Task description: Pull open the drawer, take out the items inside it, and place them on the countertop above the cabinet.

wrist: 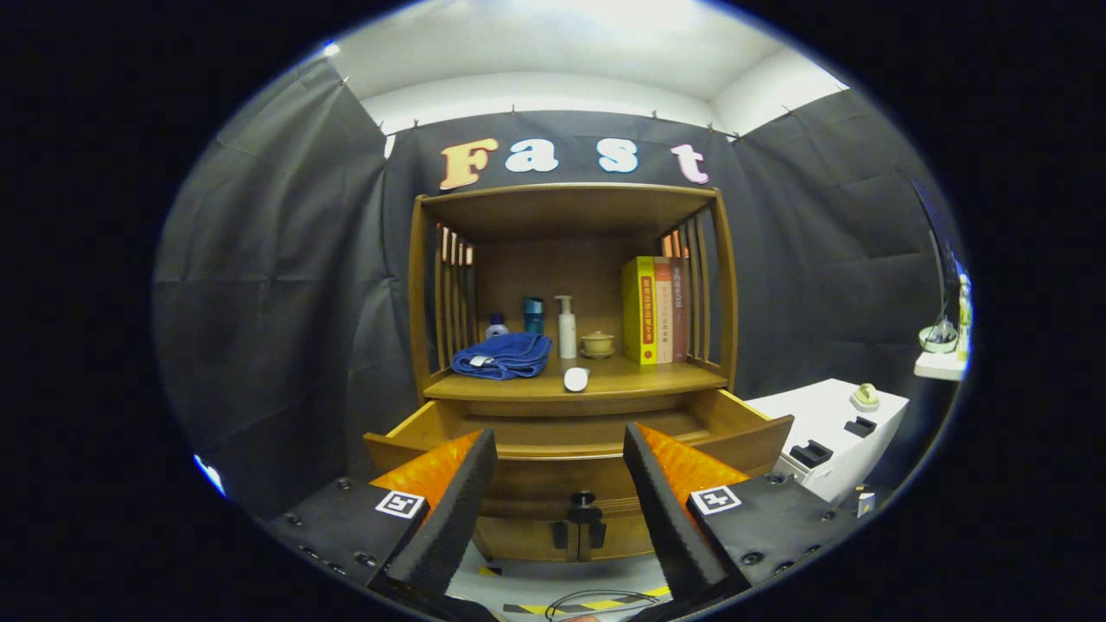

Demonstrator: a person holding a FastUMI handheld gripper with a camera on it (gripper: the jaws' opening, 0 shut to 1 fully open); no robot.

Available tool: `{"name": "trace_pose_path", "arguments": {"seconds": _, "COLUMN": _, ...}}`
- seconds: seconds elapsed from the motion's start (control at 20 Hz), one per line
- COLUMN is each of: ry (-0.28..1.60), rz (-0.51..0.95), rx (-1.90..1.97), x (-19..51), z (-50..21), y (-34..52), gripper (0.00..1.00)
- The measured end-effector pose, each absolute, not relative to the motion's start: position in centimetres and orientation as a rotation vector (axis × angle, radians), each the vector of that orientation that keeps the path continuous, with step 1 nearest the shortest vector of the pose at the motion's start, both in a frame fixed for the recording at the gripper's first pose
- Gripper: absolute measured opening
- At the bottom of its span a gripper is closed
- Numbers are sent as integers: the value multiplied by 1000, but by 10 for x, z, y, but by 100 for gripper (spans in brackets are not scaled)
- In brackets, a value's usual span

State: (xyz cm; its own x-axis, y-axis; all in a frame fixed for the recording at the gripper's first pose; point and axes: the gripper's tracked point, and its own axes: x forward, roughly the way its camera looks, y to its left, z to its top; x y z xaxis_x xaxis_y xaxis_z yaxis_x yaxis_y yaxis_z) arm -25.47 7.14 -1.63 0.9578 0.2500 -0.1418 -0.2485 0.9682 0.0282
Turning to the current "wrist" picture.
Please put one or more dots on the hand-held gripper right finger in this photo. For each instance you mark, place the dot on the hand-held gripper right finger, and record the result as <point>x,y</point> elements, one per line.
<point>670,518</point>

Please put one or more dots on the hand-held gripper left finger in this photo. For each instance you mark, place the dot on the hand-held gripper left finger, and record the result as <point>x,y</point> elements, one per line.
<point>458,518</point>

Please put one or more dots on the black drawer knob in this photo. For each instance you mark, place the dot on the black drawer knob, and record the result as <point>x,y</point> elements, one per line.
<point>583,498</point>

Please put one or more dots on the wooden drawer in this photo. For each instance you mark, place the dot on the wooden drawer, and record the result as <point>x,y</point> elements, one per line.
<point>562,475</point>

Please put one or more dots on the white green cleanser tube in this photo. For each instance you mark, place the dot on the white green cleanser tube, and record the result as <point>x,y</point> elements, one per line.
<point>576,380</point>

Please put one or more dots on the wooden cabinet door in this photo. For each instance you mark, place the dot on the wooden cabinet door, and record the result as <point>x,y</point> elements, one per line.
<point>518,540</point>
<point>626,536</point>

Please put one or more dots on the wooden countertop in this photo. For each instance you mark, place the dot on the wooden countertop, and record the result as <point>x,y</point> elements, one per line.
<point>639,376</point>

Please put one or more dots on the white side cabinet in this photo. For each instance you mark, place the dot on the white side cabinet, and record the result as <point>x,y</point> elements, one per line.
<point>821,415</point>

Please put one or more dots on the wooden cabinet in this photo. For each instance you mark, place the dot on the wooden cabinet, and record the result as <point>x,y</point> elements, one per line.
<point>562,203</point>

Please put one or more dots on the yellow black hazard tape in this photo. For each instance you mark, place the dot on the yellow black hazard tape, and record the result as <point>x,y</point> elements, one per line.
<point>622,598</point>

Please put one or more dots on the blue folded towel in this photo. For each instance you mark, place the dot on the blue folded towel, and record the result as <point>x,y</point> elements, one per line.
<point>505,354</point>

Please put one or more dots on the beige lidded teacup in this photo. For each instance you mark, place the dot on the beige lidded teacup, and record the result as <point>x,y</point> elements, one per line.
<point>597,344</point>

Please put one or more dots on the small white blue-capped bottle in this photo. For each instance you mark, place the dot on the small white blue-capped bottle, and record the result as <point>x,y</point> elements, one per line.
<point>497,328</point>

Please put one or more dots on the cream orange book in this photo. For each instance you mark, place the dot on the cream orange book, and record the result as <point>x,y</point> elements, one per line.
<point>664,311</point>

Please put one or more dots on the brown book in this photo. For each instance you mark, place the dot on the brown book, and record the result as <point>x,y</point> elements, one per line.
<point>680,311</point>

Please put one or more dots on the white pump bottle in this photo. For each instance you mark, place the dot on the white pump bottle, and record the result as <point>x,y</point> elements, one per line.
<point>567,337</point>

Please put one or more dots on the yellow book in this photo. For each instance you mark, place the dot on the yellow book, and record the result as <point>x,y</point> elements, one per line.
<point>641,311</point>

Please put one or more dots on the teal bottle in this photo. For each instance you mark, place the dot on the teal bottle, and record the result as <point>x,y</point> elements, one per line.
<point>534,315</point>

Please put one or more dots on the pale green tape dispenser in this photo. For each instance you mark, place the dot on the pale green tape dispenser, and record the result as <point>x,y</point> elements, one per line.
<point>866,396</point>

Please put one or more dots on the black backdrop cloth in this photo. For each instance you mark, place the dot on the black backdrop cloth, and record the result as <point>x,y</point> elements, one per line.
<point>285,285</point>

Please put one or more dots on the white round table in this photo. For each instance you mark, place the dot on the white round table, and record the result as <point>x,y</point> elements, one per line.
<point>937,367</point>

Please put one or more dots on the green bowl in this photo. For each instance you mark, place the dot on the green bowl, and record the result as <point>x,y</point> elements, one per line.
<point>937,339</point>

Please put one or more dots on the clear green-label drink bottle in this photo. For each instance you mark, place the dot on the clear green-label drink bottle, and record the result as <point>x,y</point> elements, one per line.
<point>963,320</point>

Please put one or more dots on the dark monitor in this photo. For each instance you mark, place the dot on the dark monitor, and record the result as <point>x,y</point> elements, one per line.
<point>942,242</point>

